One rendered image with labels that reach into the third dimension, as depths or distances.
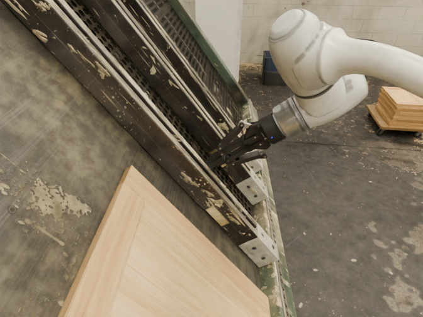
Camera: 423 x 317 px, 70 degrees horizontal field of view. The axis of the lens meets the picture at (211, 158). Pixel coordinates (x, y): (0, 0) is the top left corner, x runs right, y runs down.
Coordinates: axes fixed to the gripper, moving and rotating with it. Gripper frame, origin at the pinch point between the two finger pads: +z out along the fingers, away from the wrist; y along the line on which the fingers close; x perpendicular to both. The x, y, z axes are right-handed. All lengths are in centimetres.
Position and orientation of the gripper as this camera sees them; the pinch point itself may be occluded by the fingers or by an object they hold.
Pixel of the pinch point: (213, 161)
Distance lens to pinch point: 83.0
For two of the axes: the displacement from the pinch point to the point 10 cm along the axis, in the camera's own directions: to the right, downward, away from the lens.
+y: -5.8, -6.8, -4.4
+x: -0.4, 5.6, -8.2
